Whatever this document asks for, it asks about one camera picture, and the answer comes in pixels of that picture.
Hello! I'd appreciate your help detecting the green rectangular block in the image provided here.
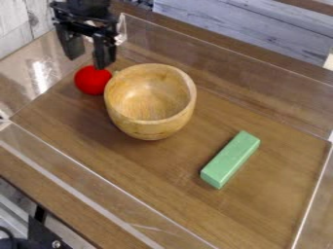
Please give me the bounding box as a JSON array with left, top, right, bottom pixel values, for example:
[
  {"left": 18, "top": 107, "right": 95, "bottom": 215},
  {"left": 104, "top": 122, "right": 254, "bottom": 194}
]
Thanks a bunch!
[{"left": 200, "top": 131, "right": 260, "bottom": 190}]

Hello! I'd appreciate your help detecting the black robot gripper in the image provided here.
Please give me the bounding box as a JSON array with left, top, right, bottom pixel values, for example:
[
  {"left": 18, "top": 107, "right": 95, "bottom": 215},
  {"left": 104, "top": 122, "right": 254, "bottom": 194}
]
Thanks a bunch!
[{"left": 49, "top": 0, "right": 119, "bottom": 70}]

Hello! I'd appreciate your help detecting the clear acrylic corner bracket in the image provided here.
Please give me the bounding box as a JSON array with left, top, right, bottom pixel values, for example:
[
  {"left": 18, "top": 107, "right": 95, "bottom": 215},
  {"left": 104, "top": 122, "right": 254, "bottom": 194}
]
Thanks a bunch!
[{"left": 84, "top": 14, "right": 127, "bottom": 46}]

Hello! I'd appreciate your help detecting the red plush strawberry toy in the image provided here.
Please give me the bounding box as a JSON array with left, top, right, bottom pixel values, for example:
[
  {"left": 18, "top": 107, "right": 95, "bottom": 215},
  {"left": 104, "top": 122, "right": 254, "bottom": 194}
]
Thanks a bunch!
[{"left": 73, "top": 65, "right": 117, "bottom": 95}]

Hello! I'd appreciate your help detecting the clear acrylic tray wall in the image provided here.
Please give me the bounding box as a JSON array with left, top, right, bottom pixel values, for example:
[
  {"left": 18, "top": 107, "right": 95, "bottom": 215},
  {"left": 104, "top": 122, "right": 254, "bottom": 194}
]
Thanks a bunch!
[{"left": 0, "top": 15, "right": 333, "bottom": 249}]

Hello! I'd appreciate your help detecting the black metal table bracket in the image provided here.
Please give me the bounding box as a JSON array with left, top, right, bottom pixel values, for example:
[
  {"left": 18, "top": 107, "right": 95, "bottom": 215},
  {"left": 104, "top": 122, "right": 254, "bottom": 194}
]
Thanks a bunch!
[{"left": 0, "top": 203, "right": 72, "bottom": 249}]

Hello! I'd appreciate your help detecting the wooden bowl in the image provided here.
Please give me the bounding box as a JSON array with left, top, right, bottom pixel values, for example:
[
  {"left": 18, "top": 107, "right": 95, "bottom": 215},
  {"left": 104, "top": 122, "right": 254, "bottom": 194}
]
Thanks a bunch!
[{"left": 104, "top": 63, "right": 196, "bottom": 140}]

